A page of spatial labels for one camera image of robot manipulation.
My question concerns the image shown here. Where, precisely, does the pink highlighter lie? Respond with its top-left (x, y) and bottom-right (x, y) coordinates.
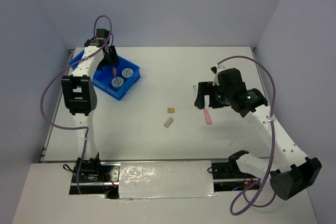
top-left (203, 108), bottom-right (212, 125)

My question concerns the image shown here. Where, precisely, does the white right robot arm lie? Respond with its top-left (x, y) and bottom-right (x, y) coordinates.
top-left (194, 65), bottom-right (322, 200)

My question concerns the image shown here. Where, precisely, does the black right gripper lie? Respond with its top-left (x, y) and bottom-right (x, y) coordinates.
top-left (194, 81), bottom-right (232, 109)

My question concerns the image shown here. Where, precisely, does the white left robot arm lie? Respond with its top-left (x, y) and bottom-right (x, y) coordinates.
top-left (61, 29), bottom-right (116, 182)

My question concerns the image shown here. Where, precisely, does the round blue tape roll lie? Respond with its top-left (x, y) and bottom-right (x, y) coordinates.
top-left (121, 68), bottom-right (134, 80)
top-left (111, 77), bottom-right (124, 90)

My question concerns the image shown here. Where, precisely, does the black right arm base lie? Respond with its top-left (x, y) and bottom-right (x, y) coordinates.
top-left (207, 161), bottom-right (258, 192)

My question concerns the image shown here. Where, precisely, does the silver foil covered panel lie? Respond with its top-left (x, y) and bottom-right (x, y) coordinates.
top-left (119, 161), bottom-right (216, 199)

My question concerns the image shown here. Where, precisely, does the blue divided plastic bin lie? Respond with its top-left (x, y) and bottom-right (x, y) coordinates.
top-left (61, 57), bottom-right (140, 100)

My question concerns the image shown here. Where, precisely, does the white rectangular eraser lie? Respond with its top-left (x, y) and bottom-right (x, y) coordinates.
top-left (163, 117), bottom-right (174, 128)

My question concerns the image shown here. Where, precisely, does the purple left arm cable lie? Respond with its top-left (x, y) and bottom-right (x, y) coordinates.
top-left (39, 15), bottom-right (115, 195)

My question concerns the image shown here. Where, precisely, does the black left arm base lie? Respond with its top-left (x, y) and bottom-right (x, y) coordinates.
top-left (62, 159), bottom-right (121, 199)

